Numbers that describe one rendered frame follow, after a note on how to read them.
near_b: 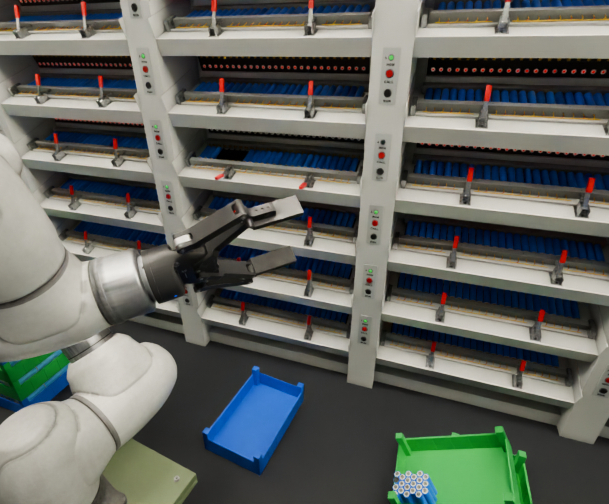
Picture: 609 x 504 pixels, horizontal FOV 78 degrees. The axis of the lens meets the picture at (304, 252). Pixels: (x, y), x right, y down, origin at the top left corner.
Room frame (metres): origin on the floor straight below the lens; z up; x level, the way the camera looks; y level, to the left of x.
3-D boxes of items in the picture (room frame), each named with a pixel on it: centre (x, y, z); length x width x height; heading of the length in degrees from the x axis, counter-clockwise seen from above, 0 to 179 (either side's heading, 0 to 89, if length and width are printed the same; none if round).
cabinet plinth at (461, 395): (1.22, 0.09, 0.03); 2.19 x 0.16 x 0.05; 71
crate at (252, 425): (0.83, 0.15, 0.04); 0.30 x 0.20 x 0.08; 155
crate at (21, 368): (1.03, 0.97, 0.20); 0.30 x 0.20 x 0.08; 160
